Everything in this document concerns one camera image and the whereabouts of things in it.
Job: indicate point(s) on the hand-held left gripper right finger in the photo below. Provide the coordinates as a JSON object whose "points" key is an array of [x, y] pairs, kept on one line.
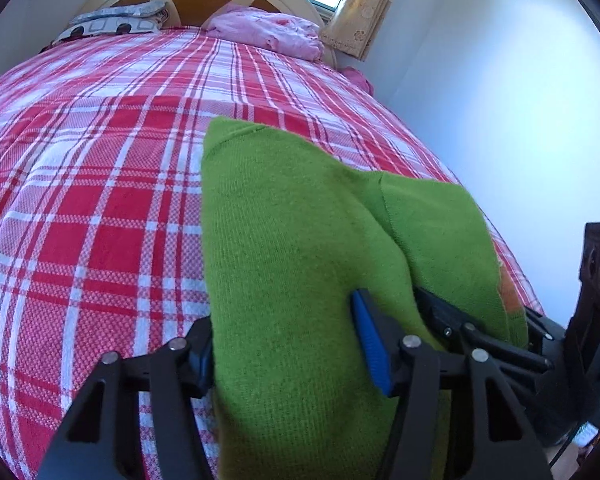
{"points": [[370, 335]]}

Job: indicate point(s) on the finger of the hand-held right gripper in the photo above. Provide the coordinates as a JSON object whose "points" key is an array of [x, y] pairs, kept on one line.
{"points": [[545, 332], [455, 322]]}

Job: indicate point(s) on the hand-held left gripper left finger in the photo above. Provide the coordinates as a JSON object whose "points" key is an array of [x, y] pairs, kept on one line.
{"points": [[202, 355]]}

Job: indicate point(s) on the green striped knit sweater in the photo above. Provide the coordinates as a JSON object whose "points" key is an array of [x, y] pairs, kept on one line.
{"points": [[300, 260]]}

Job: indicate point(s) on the red plaid bed sheet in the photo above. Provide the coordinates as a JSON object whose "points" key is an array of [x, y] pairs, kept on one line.
{"points": [[90, 185]]}

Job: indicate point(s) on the small pink cloth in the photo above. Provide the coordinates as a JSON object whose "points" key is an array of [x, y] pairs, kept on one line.
{"points": [[357, 79]]}

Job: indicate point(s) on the yellow patterned curtain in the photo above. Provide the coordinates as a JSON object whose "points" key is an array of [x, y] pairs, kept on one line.
{"points": [[365, 15]]}

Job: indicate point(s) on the pink pillow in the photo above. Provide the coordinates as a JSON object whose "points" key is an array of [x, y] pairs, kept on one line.
{"points": [[270, 30]]}

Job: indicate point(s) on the grey patterned pillow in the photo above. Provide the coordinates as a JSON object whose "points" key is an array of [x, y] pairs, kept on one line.
{"points": [[112, 22]]}

